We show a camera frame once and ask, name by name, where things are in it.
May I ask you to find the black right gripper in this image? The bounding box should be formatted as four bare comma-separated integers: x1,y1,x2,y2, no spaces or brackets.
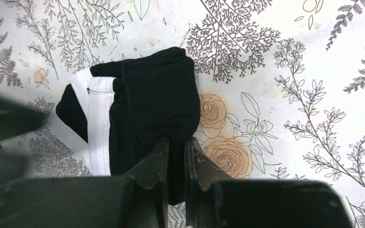
0,96,46,187

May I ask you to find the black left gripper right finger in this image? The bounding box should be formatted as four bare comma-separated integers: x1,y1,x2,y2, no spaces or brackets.
184,138,352,228

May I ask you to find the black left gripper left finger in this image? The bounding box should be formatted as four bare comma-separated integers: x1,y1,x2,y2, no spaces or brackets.
0,138,169,228

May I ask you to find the black underwear white trim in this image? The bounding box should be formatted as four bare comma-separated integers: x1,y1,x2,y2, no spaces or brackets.
49,47,201,205

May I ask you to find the floral table cloth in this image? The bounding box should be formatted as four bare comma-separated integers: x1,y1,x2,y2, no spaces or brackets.
0,0,365,228

